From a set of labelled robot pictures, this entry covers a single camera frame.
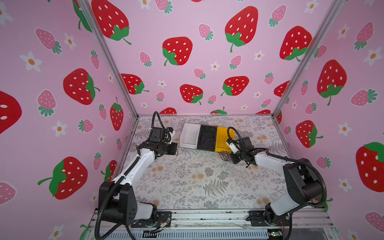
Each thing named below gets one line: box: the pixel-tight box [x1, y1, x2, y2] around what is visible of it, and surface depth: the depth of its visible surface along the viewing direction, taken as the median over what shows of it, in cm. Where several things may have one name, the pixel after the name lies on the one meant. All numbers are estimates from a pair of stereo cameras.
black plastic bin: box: [197, 124, 218, 152], surface depth 106 cm
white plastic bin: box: [179, 123, 201, 149], surface depth 107 cm
